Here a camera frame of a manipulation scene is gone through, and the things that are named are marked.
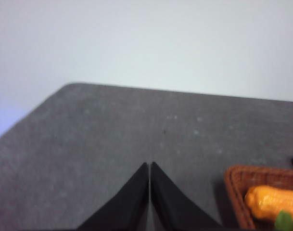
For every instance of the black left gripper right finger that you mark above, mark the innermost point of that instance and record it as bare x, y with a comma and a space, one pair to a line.
173, 209

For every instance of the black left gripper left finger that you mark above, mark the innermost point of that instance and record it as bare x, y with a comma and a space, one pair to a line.
127, 210

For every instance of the brown wicker basket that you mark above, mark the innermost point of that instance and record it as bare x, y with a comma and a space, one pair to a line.
240, 178

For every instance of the orange toy corn cob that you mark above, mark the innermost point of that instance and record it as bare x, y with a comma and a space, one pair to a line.
266, 202

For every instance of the red toy carrot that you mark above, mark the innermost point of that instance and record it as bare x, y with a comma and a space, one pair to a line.
284, 222

